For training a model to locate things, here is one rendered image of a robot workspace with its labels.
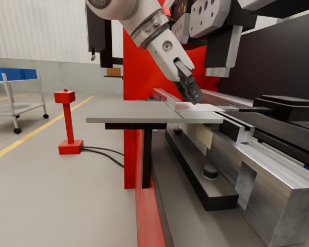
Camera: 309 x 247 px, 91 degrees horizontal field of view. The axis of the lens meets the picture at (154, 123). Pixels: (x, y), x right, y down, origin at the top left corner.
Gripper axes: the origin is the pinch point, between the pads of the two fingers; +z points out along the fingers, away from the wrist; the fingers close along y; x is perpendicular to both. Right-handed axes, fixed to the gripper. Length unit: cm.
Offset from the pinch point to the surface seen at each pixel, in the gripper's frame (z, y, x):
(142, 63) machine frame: -12, 84, -3
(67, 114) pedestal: -19, 161, 103
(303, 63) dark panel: 27, 20, -50
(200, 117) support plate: 2.0, -9.3, 3.1
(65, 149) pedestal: 12, 154, 135
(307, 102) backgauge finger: 18.4, -5.9, -21.6
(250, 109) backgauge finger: 12.6, -2.8, -10.2
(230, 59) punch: -2.8, -6.3, -9.0
